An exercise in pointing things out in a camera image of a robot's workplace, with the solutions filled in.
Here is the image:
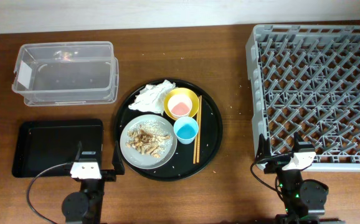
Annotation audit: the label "black rectangular tray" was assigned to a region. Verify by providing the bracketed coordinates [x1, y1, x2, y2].
[12, 119, 103, 178]

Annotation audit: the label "clear plastic waste bin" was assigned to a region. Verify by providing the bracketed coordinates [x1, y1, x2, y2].
[12, 41, 119, 106]

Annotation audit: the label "peanut shells and rice scraps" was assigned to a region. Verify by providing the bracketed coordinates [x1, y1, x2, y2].
[125, 121, 172, 158]

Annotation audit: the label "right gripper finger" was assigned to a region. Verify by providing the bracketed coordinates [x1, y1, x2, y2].
[292, 133, 315, 153]
[255, 134, 272, 162]

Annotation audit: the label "blue cup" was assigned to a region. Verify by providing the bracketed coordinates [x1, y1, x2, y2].
[173, 116, 199, 144]

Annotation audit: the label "grey plate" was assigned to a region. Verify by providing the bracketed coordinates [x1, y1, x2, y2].
[120, 114, 178, 169]

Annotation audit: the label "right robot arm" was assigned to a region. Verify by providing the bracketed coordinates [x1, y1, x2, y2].
[250, 133, 329, 224]

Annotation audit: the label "white paper napkin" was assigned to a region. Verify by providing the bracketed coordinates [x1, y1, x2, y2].
[128, 80, 176, 115]

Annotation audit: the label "pink cup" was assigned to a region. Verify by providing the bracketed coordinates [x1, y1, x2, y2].
[168, 94, 192, 119]

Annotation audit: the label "grey dishwasher rack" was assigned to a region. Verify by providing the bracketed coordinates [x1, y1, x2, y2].
[245, 24, 360, 172]

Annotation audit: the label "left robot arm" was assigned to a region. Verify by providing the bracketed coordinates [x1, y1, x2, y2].
[62, 142, 125, 224]

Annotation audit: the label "round black serving tray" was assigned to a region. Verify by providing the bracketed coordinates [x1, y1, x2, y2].
[113, 78, 223, 182]

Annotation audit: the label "yellow bowl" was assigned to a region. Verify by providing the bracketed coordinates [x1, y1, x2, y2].
[164, 88, 199, 120]

